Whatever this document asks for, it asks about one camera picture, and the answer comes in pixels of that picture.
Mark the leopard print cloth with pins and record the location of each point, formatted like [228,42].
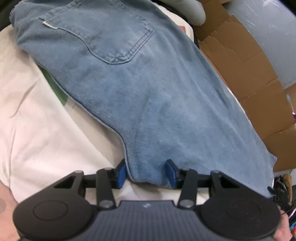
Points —
[279,197]

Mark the flattened cardboard box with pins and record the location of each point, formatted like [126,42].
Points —
[249,69]

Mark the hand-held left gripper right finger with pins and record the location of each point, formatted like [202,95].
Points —
[171,173]

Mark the grey upholstered panel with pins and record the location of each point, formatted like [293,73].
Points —
[272,34]

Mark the teal printed cloth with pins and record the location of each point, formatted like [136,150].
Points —
[292,227]

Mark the cream bear print bedsheet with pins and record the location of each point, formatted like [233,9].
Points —
[46,115]

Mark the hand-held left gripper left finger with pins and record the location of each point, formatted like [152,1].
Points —
[121,176]

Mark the grey neck pillow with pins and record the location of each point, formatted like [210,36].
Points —
[192,11]

